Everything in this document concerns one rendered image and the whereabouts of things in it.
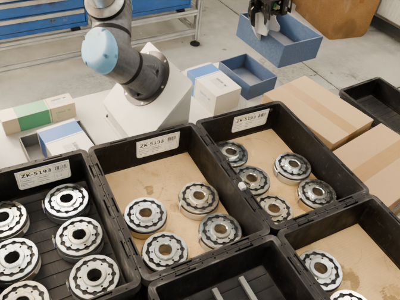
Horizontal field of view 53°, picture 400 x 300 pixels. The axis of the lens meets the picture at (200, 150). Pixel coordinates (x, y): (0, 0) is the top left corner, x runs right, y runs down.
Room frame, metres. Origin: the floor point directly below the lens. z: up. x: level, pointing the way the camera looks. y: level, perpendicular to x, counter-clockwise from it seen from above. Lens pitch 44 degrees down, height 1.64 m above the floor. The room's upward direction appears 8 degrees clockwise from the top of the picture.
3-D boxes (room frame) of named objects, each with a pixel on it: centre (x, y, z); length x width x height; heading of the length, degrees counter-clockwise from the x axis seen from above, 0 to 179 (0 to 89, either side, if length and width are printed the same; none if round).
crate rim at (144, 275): (0.62, 0.05, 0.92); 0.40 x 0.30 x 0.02; 32
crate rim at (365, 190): (0.78, -0.20, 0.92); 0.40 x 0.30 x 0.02; 32
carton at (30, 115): (1.03, 0.57, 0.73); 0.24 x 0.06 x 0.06; 129
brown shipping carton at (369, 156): (0.89, -0.54, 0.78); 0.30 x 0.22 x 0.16; 133
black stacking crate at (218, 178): (0.62, 0.05, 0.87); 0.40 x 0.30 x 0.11; 32
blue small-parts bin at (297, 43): (1.10, -0.18, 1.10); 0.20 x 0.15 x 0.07; 38
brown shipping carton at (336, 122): (1.12, -0.37, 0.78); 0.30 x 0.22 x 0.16; 44
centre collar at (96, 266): (0.40, 0.18, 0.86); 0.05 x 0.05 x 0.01
